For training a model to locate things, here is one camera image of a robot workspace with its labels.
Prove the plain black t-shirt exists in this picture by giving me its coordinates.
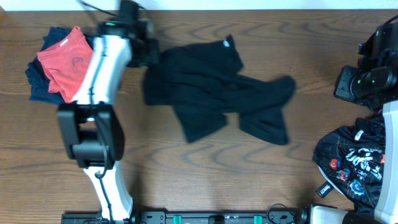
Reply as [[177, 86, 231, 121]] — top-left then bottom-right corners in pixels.
[[142, 35, 296, 145]]

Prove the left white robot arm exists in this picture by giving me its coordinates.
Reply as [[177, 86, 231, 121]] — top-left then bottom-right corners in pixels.
[[57, 1, 159, 223]]

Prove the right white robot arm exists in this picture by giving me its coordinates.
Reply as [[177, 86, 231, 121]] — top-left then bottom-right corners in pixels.
[[333, 17, 397, 223]]

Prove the black patterned printed shirt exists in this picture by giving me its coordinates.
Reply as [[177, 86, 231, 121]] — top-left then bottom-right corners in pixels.
[[313, 115, 386, 215]]

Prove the red folded t-shirt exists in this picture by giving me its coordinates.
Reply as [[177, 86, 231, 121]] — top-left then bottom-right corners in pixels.
[[37, 26, 93, 103]]

